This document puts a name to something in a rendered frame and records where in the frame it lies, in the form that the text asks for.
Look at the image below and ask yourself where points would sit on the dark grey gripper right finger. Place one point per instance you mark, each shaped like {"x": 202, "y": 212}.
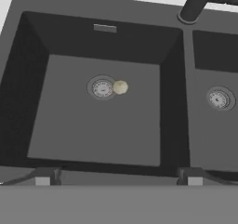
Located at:
{"x": 192, "y": 175}

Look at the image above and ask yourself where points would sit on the pale yellow garlic bulb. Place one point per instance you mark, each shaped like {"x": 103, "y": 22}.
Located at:
{"x": 120, "y": 87}

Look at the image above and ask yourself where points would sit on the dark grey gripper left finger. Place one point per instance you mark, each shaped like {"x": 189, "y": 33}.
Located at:
{"x": 46, "y": 175}

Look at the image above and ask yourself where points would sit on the dark grey double sink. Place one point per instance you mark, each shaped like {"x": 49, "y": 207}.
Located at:
{"x": 102, "y": 122}

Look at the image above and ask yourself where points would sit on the black tap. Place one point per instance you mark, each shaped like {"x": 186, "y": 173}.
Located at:
{"x": 198, "y": 1}

